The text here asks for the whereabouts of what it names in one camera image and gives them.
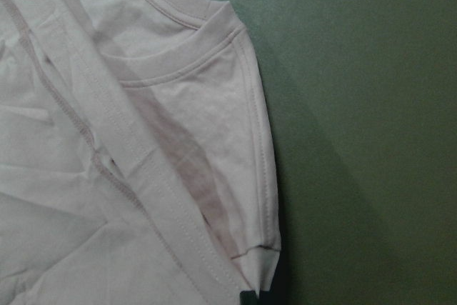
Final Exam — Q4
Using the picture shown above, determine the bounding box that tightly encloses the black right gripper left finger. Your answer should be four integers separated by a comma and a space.
239, 291, 256, 305

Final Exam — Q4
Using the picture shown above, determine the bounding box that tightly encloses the pink Snoopy t-shirt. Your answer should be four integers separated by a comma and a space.
1, 0, 281, 304

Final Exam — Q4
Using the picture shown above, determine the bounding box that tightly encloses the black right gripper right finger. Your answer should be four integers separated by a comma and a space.
257, 290, 276, 305

